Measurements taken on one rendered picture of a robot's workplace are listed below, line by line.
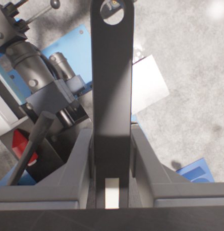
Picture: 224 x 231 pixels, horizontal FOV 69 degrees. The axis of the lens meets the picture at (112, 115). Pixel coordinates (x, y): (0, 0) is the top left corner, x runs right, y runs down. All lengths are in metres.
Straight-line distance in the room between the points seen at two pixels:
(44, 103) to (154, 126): 1.35
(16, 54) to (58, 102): 0.22
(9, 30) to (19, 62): 0.11
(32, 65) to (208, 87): 1.65
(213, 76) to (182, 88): 0.31
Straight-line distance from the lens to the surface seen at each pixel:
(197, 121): 1.98
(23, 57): 0.70
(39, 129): 0.33
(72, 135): 0.71
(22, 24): 0.73
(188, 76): 1.83
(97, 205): 0.17
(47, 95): 0.66
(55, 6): 0.71
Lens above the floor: 1.64
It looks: 74 degrees down
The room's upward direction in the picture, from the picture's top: 174 degrees clockwise
